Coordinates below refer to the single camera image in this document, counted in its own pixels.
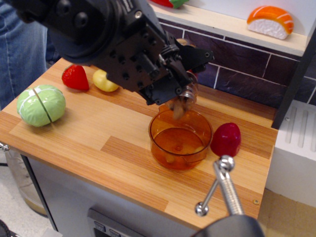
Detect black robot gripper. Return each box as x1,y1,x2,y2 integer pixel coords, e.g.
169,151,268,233
91,7,214,105

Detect clear almond jar red label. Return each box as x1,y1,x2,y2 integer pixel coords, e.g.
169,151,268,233
165,38,199,120

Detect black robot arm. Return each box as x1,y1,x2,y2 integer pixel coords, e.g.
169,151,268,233
9,0,213,105

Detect orange transparent plastic pot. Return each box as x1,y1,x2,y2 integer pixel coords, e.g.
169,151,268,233
149,106,213,170

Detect red toy chili pepper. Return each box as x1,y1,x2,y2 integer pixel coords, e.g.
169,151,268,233
152,0,189,9

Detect toy salmon sushi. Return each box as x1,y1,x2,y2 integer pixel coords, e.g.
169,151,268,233
247,5,294,40

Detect dark red toy fruit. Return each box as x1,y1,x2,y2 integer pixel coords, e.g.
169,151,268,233
210,122,241,157

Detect yellow toy potato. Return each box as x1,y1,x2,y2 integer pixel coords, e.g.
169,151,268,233
92,69,119,92

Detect red toy strawberry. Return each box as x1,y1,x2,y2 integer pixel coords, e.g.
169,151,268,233
62,64,89,90

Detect white ridged sink unit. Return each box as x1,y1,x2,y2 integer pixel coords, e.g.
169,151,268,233
266,100,316,206

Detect green toy cabbage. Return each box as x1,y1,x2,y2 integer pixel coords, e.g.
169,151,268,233
17,84,66,127

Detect person in blue jeans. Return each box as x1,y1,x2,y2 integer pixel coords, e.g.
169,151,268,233
0,1,60,109

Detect grey oven control panel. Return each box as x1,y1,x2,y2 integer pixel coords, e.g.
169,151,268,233
87,208,143,237

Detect silver knob left edge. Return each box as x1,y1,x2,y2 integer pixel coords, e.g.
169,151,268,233
0,143,10,152

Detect wooden wall shelf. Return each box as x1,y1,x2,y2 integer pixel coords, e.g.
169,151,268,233
149,1,310,56

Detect dark grey shelf post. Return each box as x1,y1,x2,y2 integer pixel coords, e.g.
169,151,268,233
272,30,316,129

